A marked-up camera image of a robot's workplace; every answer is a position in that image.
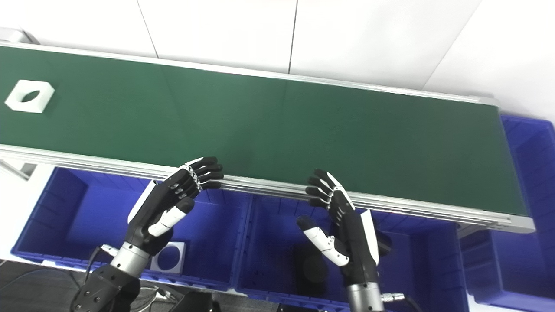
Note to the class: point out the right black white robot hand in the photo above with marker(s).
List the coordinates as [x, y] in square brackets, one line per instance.
[353, 234]

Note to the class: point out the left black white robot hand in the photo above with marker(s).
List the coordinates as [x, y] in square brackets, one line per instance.
[151, 208]

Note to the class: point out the white square part with hole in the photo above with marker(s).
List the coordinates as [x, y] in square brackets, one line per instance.
[15, 104]
[182, 266]

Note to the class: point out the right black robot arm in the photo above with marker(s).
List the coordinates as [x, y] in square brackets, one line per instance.
[364, 299]

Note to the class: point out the blue plastic bin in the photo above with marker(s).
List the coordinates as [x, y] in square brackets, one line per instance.
[412, 268]
[86, 208]
[533, 173]

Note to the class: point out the green conveyor belt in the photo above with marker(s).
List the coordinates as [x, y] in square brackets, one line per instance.
[260, 130]

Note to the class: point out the black equipment box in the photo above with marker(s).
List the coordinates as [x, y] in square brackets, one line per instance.
[193, 303]

